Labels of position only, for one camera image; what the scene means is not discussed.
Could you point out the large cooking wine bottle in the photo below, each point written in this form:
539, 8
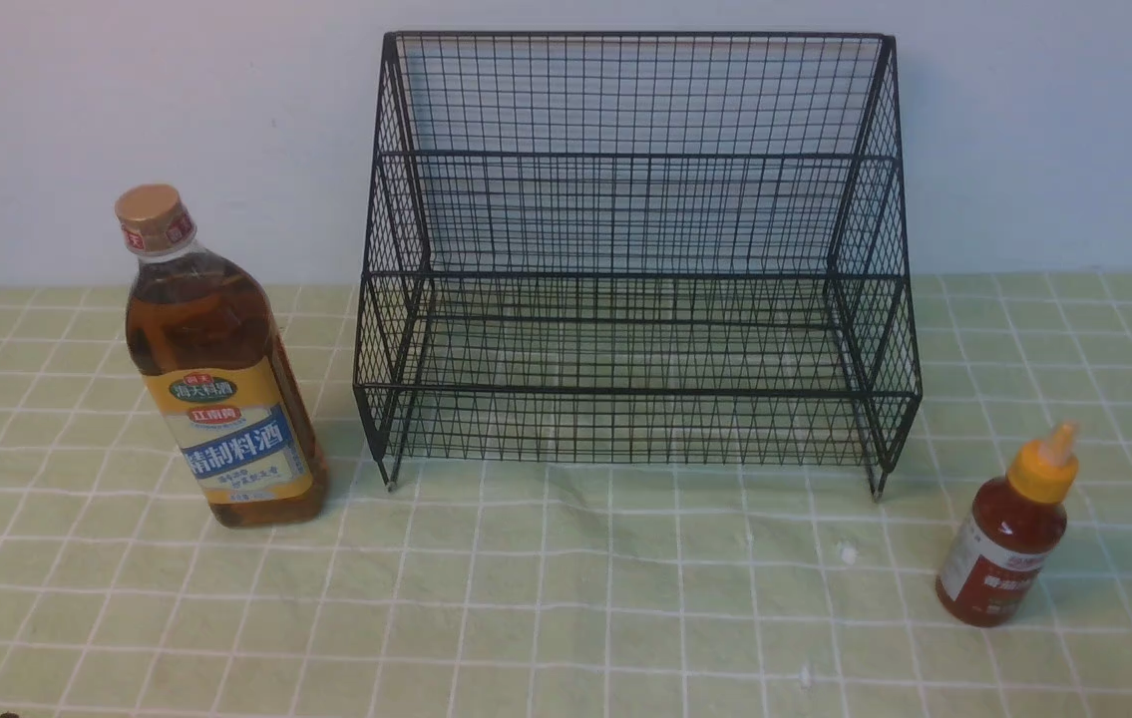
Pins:
202, 333

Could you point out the black wire mesh shelf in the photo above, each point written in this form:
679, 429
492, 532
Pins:
667, 248

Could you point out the green checkered tablecloth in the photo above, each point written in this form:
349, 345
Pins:
507, 589

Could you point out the small red sauce bottle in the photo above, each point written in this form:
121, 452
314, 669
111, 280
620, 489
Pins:
1014, 524

